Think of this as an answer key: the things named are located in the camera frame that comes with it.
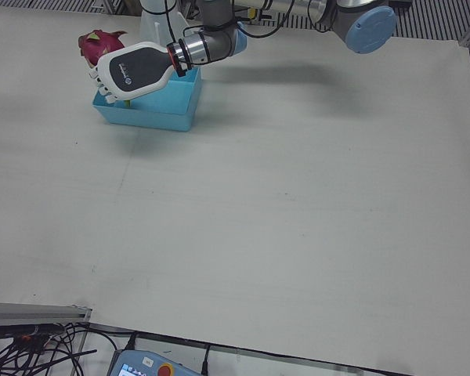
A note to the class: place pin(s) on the grey blue teach pendant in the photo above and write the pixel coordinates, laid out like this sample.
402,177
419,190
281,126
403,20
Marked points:
149,364

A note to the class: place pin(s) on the pink dragon fruit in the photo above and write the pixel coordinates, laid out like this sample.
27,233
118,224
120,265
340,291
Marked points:
98,49

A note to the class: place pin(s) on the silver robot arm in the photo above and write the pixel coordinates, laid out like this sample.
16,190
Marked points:
219,39

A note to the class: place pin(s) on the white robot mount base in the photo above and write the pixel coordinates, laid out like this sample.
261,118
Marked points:
152,23

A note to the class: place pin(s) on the aluminium profile rail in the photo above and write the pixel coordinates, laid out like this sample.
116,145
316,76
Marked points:
31,311

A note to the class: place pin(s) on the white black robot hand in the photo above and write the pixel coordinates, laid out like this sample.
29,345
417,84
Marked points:
137,70

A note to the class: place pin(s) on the light blue plastic bin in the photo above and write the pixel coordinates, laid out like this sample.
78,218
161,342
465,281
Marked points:
160,117

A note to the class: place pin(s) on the black cylindrical bar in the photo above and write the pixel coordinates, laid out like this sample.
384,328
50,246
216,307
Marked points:
19,331

